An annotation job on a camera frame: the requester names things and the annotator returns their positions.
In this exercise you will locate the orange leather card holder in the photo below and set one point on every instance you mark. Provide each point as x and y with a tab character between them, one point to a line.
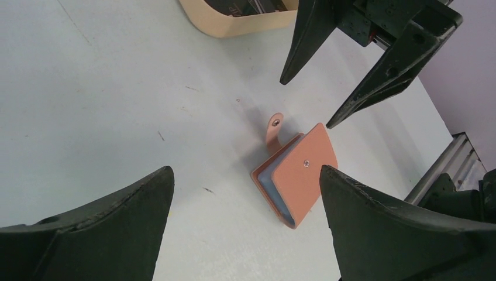
289	178

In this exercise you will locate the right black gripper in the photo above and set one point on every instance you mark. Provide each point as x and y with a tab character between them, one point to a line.
410	32

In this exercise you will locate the aluminium frame rail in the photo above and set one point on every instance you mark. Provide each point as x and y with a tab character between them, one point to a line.
460	161

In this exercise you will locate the beige oval tray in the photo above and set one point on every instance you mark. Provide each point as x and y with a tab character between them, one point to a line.
213	23

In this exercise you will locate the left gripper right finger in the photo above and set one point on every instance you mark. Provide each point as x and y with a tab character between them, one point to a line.
379	237

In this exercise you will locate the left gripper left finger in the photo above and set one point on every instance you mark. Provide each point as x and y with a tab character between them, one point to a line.
116	237

